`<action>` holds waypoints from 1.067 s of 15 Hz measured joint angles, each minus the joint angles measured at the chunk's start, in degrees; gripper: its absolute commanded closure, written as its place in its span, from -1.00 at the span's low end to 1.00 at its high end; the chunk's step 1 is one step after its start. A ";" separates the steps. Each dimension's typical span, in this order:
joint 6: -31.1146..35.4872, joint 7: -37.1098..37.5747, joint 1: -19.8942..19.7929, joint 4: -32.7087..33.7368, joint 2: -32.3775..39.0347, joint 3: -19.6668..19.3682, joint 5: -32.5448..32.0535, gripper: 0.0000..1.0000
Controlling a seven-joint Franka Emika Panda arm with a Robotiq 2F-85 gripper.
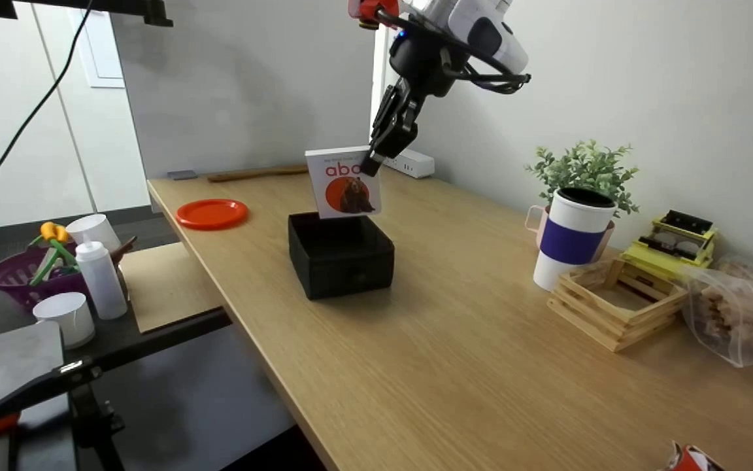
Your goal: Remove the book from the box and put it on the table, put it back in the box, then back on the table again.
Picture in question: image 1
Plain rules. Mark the white power hub box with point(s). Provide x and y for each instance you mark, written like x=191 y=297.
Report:
x=418 y=162

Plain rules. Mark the green plant in pink pot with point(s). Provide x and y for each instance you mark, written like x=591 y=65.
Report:
x=580 y=170

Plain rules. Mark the purple plastic basket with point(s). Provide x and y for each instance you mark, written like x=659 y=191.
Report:
x=13 y=278

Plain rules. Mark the black overhead mount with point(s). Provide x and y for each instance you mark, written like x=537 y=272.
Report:
x=124 y=5

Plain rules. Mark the white squeeze bottle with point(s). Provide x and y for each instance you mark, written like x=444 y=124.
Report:
x=103 y=283

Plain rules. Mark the white mug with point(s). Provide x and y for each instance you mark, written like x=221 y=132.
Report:
x=93 y=230

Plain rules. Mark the red snack packet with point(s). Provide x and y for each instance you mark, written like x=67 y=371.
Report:
x=691 y=459

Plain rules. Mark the grey flat pad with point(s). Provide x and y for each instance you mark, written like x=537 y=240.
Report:
x=5 y=367

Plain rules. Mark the white upturned cup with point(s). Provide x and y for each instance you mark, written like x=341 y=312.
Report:
x=64 y=316

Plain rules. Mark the white cup with purple sleeve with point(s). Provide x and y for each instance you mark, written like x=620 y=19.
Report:
x=567 y=238

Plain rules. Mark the light wooden board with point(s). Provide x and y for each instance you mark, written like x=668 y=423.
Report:
x=171 y=287

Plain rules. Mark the clear plastic snack bag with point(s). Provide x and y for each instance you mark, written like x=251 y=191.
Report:
x=737 y=316

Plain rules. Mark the orange round plate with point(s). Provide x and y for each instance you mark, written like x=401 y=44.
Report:
x=213 y=212

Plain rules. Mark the red and white card box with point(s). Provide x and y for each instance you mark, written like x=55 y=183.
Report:
x=337 y=187

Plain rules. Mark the stacked wooden slat trays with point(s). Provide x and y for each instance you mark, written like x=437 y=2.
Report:
x=612 y=316

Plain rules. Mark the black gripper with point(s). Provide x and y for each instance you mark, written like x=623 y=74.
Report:
x=425 y=61

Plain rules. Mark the yellow and green toy vegetable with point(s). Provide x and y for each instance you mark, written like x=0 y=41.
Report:
x=53 y=232

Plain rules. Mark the small grey flat piece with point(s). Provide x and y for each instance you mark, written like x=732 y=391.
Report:
x=182 y=174

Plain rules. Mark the yellow and black toy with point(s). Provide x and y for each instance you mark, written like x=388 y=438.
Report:
x=673 y=252

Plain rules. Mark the black fabric storage box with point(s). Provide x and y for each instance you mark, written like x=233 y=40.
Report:
x=341 y=261

